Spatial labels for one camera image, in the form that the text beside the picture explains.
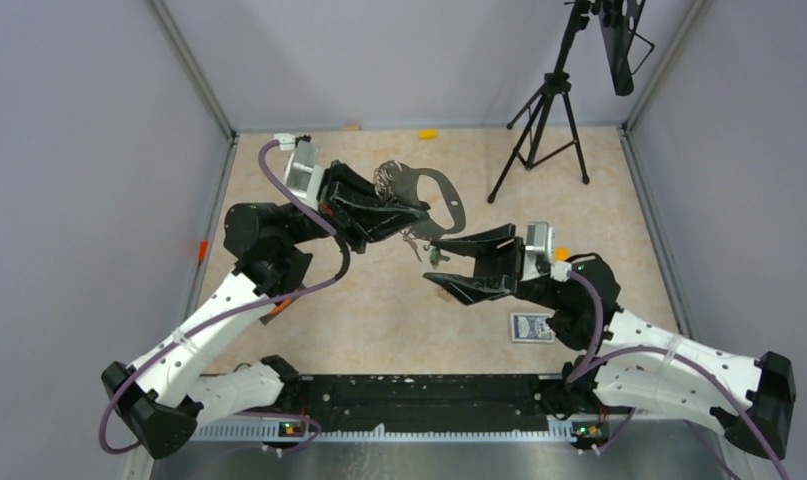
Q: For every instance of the orange plate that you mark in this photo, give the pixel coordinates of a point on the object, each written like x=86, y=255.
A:
x=279, y=307

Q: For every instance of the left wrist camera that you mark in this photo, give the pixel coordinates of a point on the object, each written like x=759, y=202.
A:
x=302, y=175

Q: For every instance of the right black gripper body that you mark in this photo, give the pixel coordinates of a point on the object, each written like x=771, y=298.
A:
x=511, y=259

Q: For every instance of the green key tag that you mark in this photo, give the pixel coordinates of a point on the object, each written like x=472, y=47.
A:
x=435, y=256

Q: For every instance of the orange red wall clip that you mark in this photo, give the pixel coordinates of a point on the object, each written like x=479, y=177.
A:
x=202, y=250

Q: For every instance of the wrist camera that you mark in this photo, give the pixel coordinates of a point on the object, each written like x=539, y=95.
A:
x=539, y=256
x=302, y=175

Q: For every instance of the blue playing card deck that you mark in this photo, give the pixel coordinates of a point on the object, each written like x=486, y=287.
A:
x=530, y=328

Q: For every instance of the white slotted cable duct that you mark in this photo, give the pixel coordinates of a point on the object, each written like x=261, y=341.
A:
x=271, y=431

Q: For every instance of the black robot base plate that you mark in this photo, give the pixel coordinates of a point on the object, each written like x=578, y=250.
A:
x=435, y=403

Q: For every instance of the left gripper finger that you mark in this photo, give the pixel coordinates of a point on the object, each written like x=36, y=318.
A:
x=392, y=182
x=379, y=224

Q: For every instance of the orange object behind right arm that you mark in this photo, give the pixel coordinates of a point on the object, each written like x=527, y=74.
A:
x=562, y=254

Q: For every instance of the metal key holder plate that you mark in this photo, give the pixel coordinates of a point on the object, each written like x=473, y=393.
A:
x=430, y=230

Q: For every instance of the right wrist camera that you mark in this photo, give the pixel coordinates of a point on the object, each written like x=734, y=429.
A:
x=539, y=256

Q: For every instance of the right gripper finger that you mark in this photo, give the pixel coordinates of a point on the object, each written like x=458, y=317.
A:
x=471, y=290
x=477, y=245

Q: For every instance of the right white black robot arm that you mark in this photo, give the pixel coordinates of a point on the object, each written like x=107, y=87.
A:
x=624, y=360

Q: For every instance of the yellow block at back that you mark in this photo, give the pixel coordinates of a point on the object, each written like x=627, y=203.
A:
x=427, y=134

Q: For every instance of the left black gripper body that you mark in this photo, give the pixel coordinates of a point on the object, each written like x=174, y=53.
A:
x=334, y=212

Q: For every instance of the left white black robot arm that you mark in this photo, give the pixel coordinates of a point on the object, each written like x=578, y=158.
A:
x=165, y=395

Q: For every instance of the black tripod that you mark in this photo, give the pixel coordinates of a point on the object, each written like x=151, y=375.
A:
x=556, y=85

